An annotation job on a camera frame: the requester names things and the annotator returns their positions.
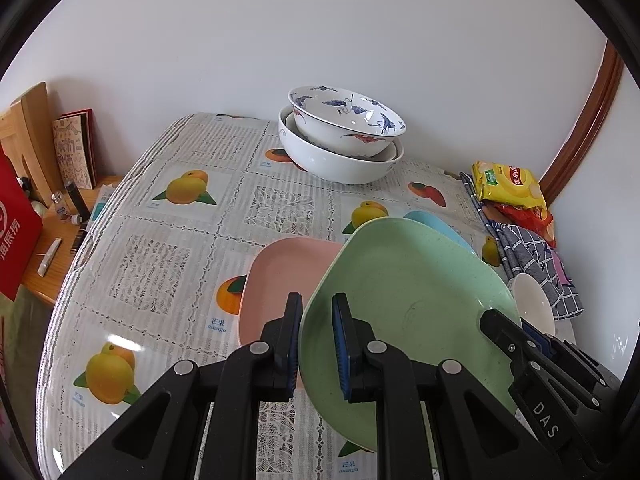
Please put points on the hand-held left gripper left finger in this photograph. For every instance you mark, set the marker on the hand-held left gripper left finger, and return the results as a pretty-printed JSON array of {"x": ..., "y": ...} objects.
[{"x": 287, "y": 355}]

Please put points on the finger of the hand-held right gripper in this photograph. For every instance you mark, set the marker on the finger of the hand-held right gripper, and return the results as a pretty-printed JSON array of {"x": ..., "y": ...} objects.
[
  {"x": 539, "y": 339},
  {"x": 500, "y": 325}
]

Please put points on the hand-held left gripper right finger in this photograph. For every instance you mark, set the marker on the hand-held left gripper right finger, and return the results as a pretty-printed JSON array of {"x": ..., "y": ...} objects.
[{"x": 342, "y": 347}]

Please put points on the small white bowl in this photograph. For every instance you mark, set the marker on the small white bowl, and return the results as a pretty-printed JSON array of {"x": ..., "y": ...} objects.
[{"x": 532, "y": 300}]

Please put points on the pink plate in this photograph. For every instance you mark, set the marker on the pink plate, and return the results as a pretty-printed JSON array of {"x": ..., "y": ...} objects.
[{"x": 280, "y": 280}]

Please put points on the green plate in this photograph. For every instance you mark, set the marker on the green plate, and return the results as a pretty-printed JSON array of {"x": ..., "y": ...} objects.
[{"x": 410, "y": 280}]

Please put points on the light blue plate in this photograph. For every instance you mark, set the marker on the light blue plate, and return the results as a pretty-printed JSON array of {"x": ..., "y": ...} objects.
[{"x": 440, "y": 227}]

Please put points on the blue checked cloth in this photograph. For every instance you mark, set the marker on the blue checked cloth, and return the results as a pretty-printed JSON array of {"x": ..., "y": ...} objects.
[{"x": 530, "y": 255}]

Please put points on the red chip bag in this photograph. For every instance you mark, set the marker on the red chip bag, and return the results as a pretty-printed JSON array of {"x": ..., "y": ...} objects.
[{"x": 530, "y": 220}]

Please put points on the yellow chip bag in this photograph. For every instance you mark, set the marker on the yellow chip bag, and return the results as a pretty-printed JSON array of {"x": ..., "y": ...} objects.
[{"x": 505, "y": 182}]

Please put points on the fruit print tablecloth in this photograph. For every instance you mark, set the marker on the fruit print tablecloth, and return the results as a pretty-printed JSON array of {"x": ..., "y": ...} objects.
[{"x": 165, "y": 260}]

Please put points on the large white bowl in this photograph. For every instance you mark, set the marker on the large white bowl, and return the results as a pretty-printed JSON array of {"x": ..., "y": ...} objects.
[{"x": 330, "y": 167}]

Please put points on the blue patterned white bowl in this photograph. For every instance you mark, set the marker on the blue patterned white bowl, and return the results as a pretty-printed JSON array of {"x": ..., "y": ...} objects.
[{"x": 345, "y": 110}]

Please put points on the wooden side table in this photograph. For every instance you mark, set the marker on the wooden side table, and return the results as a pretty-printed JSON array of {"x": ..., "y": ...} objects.
[{"x": 40, "y": 285}]

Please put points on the black bottle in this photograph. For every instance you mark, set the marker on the black bottle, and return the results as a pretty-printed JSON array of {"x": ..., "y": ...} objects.
[{"x": 77, "y": 200}]

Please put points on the small clear bottle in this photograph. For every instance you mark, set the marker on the small clear bottle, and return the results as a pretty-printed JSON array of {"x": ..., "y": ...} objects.
[{"x": 59, "y": 205}]

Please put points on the red paper bag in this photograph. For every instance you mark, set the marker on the red paper bag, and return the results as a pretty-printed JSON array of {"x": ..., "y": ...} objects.
[{"x": 15, "y": 240}]

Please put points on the kraft paper booklet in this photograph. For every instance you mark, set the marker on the kraft paper booklet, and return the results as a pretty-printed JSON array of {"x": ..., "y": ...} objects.
[{"x": 72, "y": 150}]

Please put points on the light wooden board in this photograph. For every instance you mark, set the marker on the light wooden board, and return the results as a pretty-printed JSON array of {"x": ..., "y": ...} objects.
[{"x": 30, "y": 130}]

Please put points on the brown wooden door frame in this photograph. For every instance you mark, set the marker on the brown wooden door frame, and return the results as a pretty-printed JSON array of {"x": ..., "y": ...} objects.
[{"x": 595, "y": 110}]

